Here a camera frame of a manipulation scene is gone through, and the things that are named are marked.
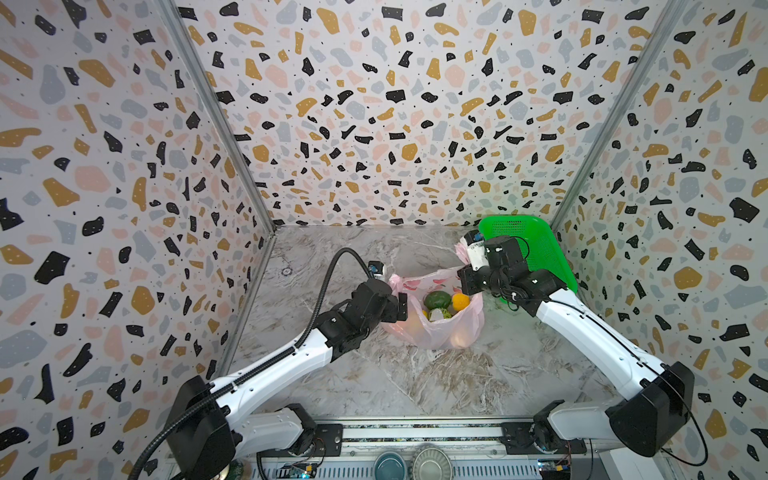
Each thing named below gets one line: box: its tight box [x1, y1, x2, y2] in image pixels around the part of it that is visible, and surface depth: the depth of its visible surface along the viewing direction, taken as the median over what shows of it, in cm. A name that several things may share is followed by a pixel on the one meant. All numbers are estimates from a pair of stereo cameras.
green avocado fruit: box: [424, 291, 452, 309], surface depth 97 cm
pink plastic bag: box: [383, 243, 485, 350], surface depth 78 cm
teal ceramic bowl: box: [374, 451, 407, 480], surface depth 72 cm
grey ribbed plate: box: [410, 447, 455, 480], surface depth 72 cm
